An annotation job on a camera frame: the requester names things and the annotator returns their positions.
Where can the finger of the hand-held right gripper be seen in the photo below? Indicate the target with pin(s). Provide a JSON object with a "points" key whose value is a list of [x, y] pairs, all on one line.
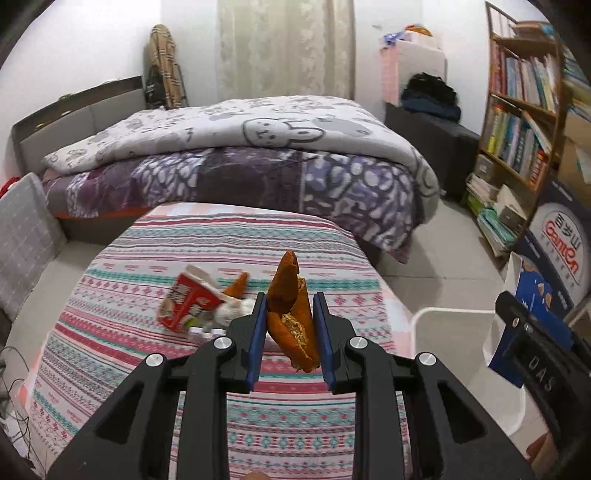
{"points": [[510, 314]]}

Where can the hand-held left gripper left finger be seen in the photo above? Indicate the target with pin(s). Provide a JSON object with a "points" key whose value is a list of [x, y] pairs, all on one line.
{"points": [[257, 341]]}

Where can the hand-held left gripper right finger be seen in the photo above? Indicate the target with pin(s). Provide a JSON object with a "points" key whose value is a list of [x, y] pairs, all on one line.
{"points": [[323, 341]]}

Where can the white plastic wrap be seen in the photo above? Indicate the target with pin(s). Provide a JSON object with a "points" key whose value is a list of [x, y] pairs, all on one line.
{"points": [[231, 314]]}

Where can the blue cardboard box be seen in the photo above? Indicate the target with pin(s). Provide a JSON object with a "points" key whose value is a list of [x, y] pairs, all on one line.
{"points": [[503, 355]]}

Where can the large orange peel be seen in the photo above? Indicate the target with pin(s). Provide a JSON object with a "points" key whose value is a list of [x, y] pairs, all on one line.
{"points": [[288, 295]]}

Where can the small orange peel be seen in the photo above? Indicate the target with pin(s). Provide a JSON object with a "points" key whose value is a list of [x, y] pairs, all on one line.
{"points": [[238, 286]]}

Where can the white plastic bin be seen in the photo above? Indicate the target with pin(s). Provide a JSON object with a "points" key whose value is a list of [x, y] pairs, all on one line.
{"points": [[443, 332]]}

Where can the red noodle carton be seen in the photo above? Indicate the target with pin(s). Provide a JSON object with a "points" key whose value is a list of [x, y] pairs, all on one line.
{"points": [[184, 300]]}

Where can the person's right forearm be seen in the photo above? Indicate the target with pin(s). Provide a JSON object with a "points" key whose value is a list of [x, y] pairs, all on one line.
{"points": [[539, 457]]}

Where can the person's left hand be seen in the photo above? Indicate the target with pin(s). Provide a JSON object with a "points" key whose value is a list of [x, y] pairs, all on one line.
{"points": [[256, 477]]}

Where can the dark blue water carton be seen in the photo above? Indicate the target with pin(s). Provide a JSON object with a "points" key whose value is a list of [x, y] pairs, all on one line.
{"points": [[558, 235]]}

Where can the stack of books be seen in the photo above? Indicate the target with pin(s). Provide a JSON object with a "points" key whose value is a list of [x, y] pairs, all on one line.
{"points": [[494, 217]]}

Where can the round table with patterned cloth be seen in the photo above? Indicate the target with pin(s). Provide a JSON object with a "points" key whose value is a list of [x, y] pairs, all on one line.
{"points": [[277, 230]]}

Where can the purple patterned blanket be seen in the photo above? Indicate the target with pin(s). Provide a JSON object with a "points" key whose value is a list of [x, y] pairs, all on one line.
{"points": [[346, 189]]}

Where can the row of books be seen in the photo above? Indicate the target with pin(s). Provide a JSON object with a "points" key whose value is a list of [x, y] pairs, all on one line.
{"points": [[526, 78], [517, 143]]}

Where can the dark storage cabinet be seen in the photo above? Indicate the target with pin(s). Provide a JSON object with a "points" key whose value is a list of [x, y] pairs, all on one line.
{"points": [[443, 147]]}

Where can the wooden bookshelf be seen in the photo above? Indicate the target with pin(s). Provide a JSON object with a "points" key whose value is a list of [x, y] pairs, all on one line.
{"points": [[526, 104]]}

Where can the white bunny print duvet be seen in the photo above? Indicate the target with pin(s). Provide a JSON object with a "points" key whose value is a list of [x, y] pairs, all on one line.
{"points": [[231, 124]]}

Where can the pile of dark clothes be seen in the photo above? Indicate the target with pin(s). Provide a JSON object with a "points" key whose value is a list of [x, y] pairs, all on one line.
{"points": [[429, 99]]}

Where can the grey checked padded board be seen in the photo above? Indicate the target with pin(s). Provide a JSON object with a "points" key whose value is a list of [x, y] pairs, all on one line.
{"points": [[27, 244]]}

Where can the white storage box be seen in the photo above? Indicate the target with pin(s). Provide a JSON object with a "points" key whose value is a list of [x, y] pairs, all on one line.
{"points": [[425, 62]]}

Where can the black hanging bag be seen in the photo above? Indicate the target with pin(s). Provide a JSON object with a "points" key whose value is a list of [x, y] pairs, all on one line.
{"points": [[156, 87]]}

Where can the grey upholstered bed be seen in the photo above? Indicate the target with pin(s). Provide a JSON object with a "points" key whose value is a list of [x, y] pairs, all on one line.
{"points": [[92, 110]]}

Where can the red cloth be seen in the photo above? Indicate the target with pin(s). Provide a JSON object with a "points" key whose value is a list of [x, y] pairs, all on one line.
{"points": [[7, 187]]}

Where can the beige plaid coat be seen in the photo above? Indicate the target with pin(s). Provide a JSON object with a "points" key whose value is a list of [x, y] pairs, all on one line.
{"points": [[166, 60]]}

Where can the cream lace curtain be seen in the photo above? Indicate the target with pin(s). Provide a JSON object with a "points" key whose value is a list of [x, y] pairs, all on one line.
{"points": [[286, 46]]}

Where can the colourful toys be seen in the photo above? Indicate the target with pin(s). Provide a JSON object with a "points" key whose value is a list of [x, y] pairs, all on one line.
{"points": [[408, 34]]}

